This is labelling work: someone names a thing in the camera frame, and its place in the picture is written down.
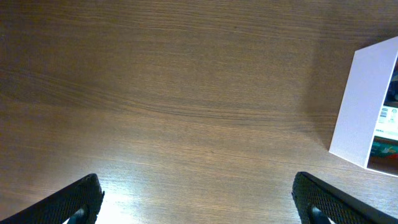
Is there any white cardboard box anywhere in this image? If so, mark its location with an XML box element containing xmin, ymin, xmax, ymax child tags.
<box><xmin>329</xmin><ymin>37</ymin><xmax>397</xmax><ymax>177</ymax></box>

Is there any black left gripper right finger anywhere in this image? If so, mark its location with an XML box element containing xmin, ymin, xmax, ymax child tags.
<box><xmin>292</xmin><ymin>172</ymin><xmax>397</xmax><ymax>224</ymax></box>

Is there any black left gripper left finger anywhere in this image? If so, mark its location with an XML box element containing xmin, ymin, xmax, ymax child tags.
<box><xmin>1</xmin><ymin>174</ymin><xmax>104</xmax><ymax>224</ymax></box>

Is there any green white soap box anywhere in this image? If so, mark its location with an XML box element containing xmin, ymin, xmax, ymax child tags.
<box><xmin>374</xmin><ymin>106</ymin><xmax>397</xmax><ymax>141</ymax></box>

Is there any green red toothpaste tube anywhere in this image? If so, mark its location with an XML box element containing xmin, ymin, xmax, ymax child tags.
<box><xmin>370</xmin><ymin>142</ymin><xmax>397</xmax><ymax>159</ymax></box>

